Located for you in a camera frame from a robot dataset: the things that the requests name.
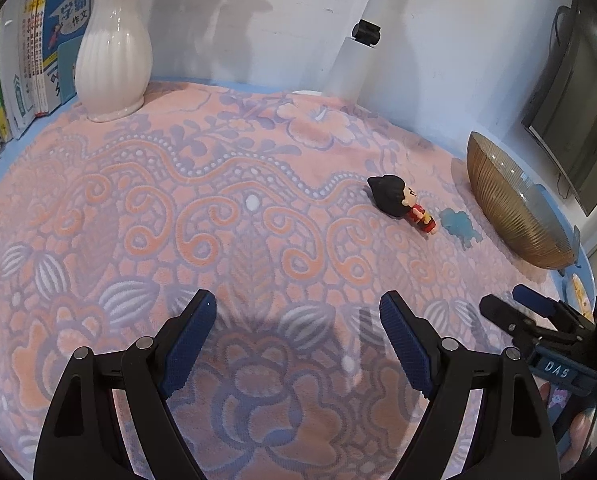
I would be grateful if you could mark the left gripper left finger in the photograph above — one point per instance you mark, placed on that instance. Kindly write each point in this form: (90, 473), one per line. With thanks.
(81, 437)

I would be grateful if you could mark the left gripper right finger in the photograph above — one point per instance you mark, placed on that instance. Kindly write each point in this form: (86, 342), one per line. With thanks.
(512, 438)

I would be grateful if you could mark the light blue dinosaur toy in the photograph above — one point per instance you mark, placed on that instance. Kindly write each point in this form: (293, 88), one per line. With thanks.
(458, 224)

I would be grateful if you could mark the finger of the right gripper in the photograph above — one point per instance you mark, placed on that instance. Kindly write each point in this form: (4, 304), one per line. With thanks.
(535, 301)
(505, 317)

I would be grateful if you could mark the red boy figurine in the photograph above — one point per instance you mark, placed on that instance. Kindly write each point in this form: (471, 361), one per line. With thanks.
(394, 197)

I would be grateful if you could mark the row of books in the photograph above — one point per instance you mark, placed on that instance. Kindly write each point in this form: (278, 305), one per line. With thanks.
(39, 43)

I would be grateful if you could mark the black wall television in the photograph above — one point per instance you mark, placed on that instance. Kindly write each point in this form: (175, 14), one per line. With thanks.
(562, 112)

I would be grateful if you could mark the person right hand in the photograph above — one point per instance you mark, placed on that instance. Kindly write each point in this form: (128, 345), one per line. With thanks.
(571, 421)

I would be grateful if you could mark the plate with orange slices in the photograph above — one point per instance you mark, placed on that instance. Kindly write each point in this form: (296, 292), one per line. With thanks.
(578, 298)

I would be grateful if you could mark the pink floral table cloth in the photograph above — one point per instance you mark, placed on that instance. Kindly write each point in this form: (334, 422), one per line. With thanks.
(108, 230)

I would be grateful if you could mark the amber ribbed glass bowl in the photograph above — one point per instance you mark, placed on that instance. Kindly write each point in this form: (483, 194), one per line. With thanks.
(516, 207)

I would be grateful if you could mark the white ceramic vase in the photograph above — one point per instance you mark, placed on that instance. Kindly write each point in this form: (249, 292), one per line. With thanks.
(114, 61)

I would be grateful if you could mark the white floor lamp pole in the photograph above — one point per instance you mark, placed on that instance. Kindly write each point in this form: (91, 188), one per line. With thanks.
(353, 62)

